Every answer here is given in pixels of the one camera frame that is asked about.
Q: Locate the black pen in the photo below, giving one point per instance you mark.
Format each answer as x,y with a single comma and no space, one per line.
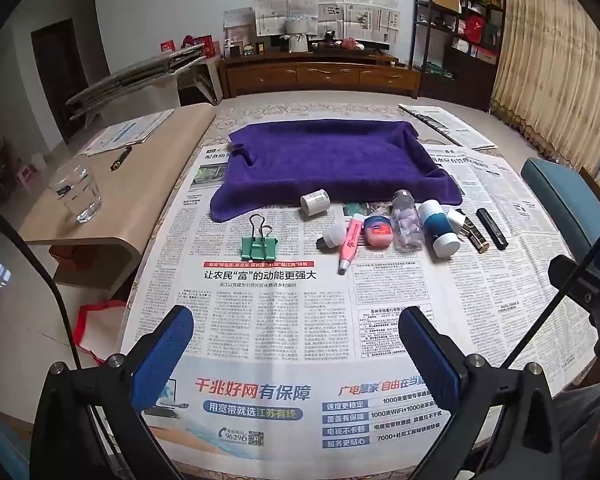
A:
121,158

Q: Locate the green binder clip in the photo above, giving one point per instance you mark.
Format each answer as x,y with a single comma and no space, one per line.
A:
260,245

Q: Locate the white tape roll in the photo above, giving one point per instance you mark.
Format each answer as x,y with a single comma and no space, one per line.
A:
315,203

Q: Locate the large newspaper spread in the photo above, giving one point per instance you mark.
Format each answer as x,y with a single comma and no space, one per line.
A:
295,369

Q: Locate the white vase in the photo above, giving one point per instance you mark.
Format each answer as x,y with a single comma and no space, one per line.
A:
298,35

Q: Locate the folded newspaper stack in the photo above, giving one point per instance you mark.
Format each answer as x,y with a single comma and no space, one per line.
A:
450,126

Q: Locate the folded cardboard stack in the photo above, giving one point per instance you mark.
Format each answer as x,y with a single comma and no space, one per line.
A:
160,68

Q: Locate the brown grand reserve lighter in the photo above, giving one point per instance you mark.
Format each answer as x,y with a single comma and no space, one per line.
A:
471,232

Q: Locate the newspapers on wall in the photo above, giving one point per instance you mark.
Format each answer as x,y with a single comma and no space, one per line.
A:
363,20

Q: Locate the dark door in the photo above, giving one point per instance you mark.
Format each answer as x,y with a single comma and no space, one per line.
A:
61,72

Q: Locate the pink vaseline tin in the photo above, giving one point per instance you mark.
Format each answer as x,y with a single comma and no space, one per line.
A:
378,231

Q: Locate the purple towel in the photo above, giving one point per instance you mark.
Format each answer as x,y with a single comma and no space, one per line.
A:
276,163

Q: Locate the pink flashlight pen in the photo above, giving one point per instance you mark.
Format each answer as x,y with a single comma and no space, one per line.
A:
350,244

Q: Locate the beige curtain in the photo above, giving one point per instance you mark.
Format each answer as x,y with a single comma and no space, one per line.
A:
548,81

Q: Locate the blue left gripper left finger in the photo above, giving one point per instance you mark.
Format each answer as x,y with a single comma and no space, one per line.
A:
154,357

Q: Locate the clear candy bottle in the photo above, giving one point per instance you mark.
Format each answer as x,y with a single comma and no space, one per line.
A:
406,225

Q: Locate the white charger plug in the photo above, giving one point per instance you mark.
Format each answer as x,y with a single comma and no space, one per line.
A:
456,220

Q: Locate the red bag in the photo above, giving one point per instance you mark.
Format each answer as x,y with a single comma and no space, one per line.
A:
97,329

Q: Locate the dark display shelf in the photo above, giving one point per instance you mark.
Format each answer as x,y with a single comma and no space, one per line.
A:
456,47

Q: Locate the blue white lotion tube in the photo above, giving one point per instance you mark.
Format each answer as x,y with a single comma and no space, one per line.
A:
438,230

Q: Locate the glass of water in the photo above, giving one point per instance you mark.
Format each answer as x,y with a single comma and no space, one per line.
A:
75,187

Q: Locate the blue chair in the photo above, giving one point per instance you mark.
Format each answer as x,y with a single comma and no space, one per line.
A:
569,201

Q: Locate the paper sheet on side table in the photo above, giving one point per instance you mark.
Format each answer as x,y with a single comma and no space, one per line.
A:
123,134

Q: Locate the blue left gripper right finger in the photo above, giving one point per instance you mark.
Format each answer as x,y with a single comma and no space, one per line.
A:
436,357

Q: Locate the wooden tv cabinet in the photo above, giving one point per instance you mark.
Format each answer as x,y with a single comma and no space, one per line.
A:
332,69

